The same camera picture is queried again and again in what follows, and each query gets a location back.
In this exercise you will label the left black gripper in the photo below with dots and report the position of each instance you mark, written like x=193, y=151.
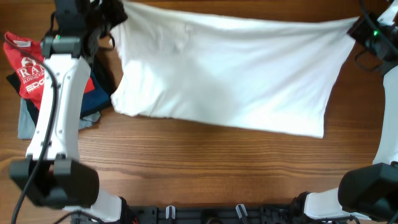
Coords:
x=114, y=7

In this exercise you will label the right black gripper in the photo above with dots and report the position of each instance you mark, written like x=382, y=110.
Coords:
x=358, y=32

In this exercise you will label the white t-shirt black print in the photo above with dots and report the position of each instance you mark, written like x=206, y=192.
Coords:
x=229, y=71

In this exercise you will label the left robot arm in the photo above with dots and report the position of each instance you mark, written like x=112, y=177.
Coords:
x=51, y=174

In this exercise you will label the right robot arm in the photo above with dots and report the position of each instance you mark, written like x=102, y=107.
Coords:
x=368, y=193

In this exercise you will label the black folded shirt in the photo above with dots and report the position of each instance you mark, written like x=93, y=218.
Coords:
x=97, y=67

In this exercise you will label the navy blue folded shirt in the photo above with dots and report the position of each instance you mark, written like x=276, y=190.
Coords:
x=99, y=98

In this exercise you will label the red folded printed t-shirt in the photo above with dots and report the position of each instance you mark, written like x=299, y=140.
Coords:
x=28, y=68

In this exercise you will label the grey folded shirt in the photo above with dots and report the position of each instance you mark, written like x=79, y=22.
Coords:
x=26, y=126

